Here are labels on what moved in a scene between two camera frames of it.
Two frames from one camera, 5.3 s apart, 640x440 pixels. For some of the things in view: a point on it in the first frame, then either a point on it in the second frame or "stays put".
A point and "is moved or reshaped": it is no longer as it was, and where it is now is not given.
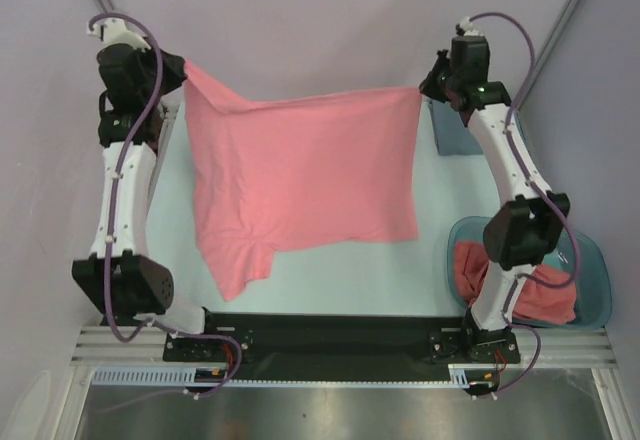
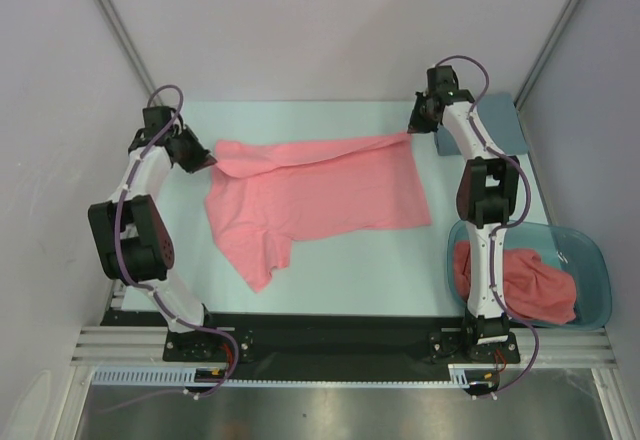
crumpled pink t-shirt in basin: (535, 302) stays put
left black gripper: (172, 66) to (201, 158)
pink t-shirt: (302, 172) is moved or reshaped
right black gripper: (433, 83) to (422, 114)
